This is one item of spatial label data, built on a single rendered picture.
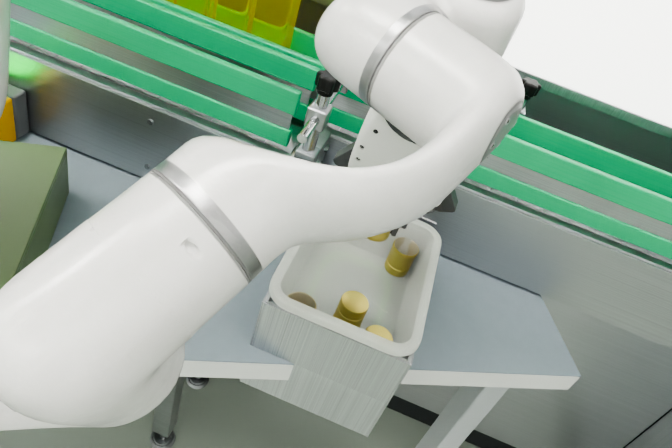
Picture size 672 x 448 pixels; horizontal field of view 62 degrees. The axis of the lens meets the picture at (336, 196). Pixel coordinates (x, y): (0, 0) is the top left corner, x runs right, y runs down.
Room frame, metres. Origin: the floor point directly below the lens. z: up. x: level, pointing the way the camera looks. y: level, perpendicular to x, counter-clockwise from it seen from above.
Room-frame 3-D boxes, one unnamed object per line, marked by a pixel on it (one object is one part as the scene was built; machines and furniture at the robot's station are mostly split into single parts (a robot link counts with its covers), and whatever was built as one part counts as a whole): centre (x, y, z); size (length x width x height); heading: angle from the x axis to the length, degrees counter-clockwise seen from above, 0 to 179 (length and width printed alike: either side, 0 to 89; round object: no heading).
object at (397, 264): (0.56, -0.11, 0.79); 0.04 x 0.04 x 0.04
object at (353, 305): (0.44, -0.06, 0.79); 0.04 x 0.04 x 0.04
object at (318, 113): (0.59, 0.05, 0.95); 0.17 x 0.03 x 0.12; 175
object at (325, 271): (0.49, -0.06, 0.80); 0.22 x 0.17 x 0.09; 175
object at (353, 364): (0.51, -0.06, 0.79); 0.27 x 0.17 x 0.08; 175
